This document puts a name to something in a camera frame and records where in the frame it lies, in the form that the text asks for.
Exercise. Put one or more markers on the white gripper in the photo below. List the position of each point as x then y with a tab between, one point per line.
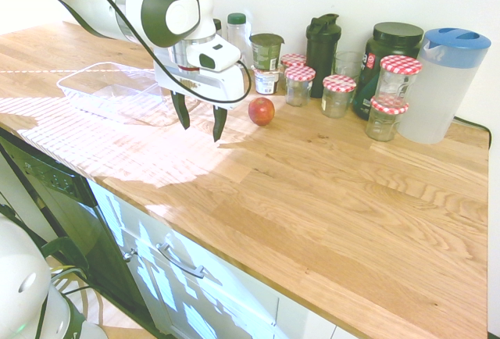
203	83

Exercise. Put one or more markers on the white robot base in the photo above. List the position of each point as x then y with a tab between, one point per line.
31	288

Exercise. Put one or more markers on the red apple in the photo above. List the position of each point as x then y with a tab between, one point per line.
261	111

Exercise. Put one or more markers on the clear plastic container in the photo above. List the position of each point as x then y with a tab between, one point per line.
113	91

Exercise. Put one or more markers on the white yogurt cup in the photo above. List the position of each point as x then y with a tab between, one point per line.
267	80

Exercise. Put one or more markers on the clear bottle green cap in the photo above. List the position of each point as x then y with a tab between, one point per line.
238	36

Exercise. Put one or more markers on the small dark capped bottle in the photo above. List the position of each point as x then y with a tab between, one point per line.
217	26

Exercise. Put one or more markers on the green yogurt cup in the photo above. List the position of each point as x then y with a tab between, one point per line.
266	52

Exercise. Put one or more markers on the glass jar red checkered lid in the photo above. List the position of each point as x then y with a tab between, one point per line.
298	86
338	97
384	119
398	79
292	61

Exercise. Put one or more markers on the black shaker bottle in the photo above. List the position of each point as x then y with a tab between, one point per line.
322	54

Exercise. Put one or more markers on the white cabinet drawer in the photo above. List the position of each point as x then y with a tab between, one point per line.
187	268

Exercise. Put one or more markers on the clear drinking glass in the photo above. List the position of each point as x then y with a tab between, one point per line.
347	65

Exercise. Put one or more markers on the black dishwasher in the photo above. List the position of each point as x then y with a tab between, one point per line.
74	229

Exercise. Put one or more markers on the dark green protein tub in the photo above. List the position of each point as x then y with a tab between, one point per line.
386	69

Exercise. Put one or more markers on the translucent pitcher blue lid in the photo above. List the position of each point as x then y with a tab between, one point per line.
441	85

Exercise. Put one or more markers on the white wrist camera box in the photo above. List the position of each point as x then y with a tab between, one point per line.
215	57

